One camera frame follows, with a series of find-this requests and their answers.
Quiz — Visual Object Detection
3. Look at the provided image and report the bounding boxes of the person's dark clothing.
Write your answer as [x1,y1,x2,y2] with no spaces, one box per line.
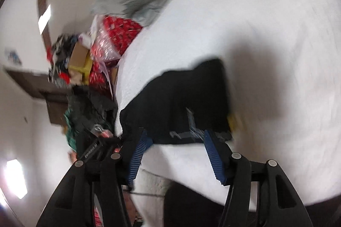
[164,180,256,227]

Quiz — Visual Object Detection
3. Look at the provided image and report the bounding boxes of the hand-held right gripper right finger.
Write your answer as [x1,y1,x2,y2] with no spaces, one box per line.
[203,129,313,227]

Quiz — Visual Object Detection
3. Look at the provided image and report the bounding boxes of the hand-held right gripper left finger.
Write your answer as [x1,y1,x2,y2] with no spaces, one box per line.
[36,128,148,227]

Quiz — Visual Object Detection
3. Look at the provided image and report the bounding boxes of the dark wooden cabinet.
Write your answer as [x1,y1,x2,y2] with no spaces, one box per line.
[5,68,75,126]

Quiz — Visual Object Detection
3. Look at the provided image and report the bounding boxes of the clear plastic bag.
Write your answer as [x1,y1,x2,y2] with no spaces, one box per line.
[80,16,121,62]

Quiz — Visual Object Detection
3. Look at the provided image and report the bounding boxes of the ceiling light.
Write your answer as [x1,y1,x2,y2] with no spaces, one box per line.
[37,4,52,34]

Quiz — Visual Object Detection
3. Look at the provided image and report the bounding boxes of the dark green garment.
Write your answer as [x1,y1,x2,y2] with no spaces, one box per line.
[64,86,119,153]

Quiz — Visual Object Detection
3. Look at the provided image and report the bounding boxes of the black pants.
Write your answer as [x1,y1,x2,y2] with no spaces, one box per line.
[119,58,233,146]

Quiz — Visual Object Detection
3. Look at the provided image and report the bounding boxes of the white quilted bedspread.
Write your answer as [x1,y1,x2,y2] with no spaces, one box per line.
[113,0,341,214]

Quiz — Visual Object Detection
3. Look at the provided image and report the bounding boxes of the red floral quilt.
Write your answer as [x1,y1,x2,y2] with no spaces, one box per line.
[89,15,143,89]

